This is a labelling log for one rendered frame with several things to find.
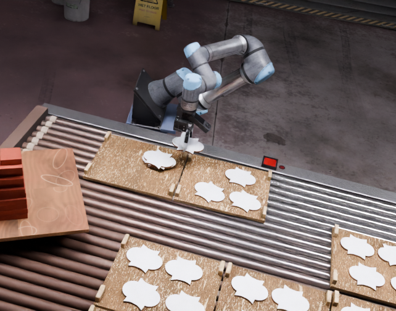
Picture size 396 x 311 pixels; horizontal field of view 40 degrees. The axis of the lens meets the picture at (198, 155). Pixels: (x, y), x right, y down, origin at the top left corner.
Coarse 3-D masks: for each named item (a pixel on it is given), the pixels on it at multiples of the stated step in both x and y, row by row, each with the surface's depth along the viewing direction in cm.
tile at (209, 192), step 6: (198, 186) 249; (204, 186) 250; (210, 186) 250; (216, 186) 251; (198, 192) 246; (204, 192) 246; (210, 192) 247; (216, 192) 248; (222, 192) 248; (204, 198) 243; (210, 198) 244; (216, 198) 244; (222, 198) 245
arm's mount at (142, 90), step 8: (144, 72) 296; (144, 80) 292; (152, 80) 300; (136, 88) 279; (144, 88) 288; (136, 96) 281; (144, 96) 284; (136, 104) 284; (144, 104) 283; (152, 104) 288; (136, 112) 287; (144, 112) 286; (152, 112) 285; (160, 112) 292; (136, 120) 290; (144, 120) 289; (152, 120) 289; (160, 120) 288; (152, 128) 291; (160, 128) 293
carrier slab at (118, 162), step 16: (112, 144) 265; (128, 144) 267; (144, 144) 269; (96, 160) 254; (112, 160) 256; (128, 160) 257; (176, 160) 263; (96, 176) 245; (112, 176) 247; (128, 176) 248; (144, 176) 250; (160, 176) 252; (176, 176) 253; (144, 192) 242; (160, 192) 243
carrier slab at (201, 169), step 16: (192, 160) 265; (208, 160) 267; (192, 176) 255; (208, 176) 257; (224, 176) 259; (256, 176) 262; (192, 192) 247; (224, 192) 250; (240, 192) 251; (256, 192) 253; (208, 208) 241; (224, 208) 241
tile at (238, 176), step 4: (236, 168) 264; (228, 172) 260; (232, 172) 261; (236, 172) 261; (240, 172) 262; (244, 172) 262; (248, 172) 263; (228, 176) 258; (232, 176) 258; (236, 176) 259; (240, 176) 259; (244, 176) 260; (248, 176) 260; (252, 176) 260; (232, 180) 256; (236, 180) 256; (240, 180) 257; (244, 180) 257; (248, 180) 258; (252, 180) 258; (236, 184) 255; (240, 184) 255; (244, 184) 255; (248, 184) 256; (252, 184) 256
